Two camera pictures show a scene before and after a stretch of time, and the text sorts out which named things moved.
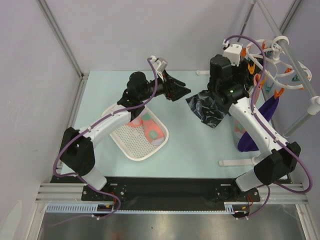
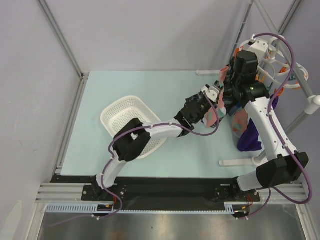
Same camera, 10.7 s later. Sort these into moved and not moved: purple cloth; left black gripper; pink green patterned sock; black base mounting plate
Moved: left black gripper; pink green patterned sock
Not moved: black base mounting plate; purple cloth
